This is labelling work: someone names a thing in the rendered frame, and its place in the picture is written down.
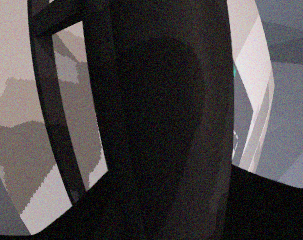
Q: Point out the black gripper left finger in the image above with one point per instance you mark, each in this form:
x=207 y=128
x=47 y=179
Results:
x=94 y=217

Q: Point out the small trowel with black handle and white blade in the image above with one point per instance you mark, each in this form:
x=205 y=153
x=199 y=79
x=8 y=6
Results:
x=143 y=89

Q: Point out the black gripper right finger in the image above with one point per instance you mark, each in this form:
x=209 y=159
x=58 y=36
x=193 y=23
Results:
x=262 y=209

